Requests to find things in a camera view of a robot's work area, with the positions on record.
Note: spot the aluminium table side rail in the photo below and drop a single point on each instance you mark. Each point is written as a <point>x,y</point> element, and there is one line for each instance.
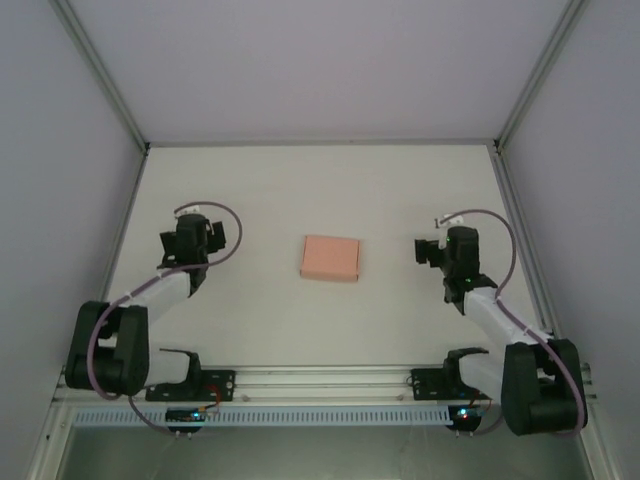
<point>127,220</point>
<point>515,215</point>

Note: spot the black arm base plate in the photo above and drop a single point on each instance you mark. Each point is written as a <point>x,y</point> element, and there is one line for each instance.
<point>220,382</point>
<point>425,382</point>

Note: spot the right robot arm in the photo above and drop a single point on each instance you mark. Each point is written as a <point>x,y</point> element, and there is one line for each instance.
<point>495,312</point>

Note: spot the aluminium mounting rail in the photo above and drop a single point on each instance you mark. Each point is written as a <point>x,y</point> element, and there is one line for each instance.
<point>320,382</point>

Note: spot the small circuit board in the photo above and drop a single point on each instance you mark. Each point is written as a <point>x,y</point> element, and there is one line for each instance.
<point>187,415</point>
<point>465,415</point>

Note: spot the aluminium frame post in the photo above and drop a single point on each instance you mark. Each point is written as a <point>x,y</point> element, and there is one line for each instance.
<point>102,72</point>
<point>537,72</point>

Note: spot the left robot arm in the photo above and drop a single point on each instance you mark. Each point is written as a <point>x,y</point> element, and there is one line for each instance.
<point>165,292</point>

